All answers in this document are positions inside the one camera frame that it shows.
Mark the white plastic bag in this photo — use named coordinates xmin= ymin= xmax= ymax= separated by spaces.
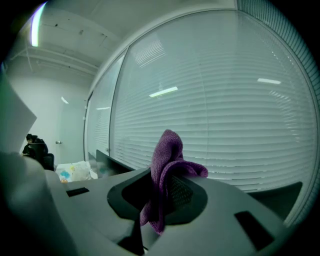
xmin=55 ymin=161 xmax=92 ymax=182

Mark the purple cloth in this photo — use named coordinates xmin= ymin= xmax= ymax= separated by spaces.
xmin=139 ymin=129 xmax=209 ymax=236

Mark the short dark desk partition panel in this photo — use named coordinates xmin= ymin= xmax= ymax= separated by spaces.
xmin=246 ymin=181 xmax=304 ymax=221

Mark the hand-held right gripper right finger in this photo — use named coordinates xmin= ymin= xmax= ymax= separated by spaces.
xmin=140 ymin=174 xmax=291 ymax=256

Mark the ceiling light strip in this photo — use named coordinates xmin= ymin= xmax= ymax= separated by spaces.
xmin=30 ymin=1 xmax=48 ymax=48

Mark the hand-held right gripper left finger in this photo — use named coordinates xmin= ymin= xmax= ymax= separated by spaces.
xmin=45 ymin=166 xmax=156 ymax=256

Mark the black office chair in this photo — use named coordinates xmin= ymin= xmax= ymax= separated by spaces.
xmin=34 ymin=143 xmax=56 ymax=172

